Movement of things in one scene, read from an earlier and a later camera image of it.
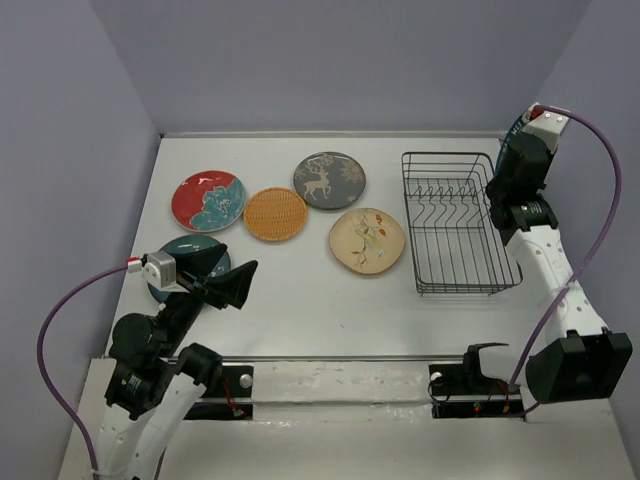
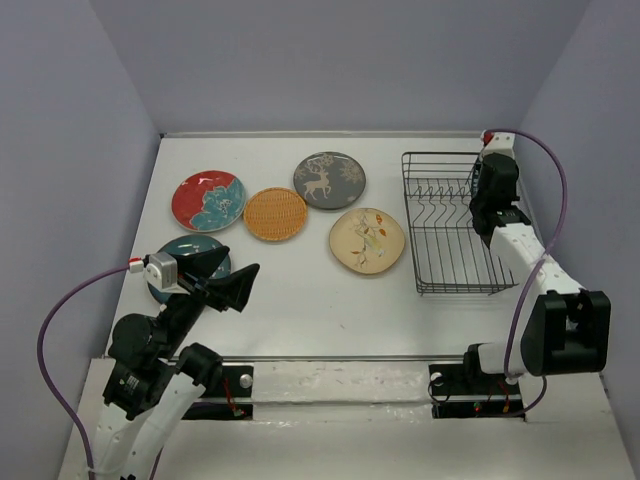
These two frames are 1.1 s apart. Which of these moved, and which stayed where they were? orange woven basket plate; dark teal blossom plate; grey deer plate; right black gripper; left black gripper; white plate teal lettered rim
Moved: right black gripper; white plate teal lettered rim
Stayed: grey deer plate; orange woven basket plate; left black gripper; dark teal blossom plate
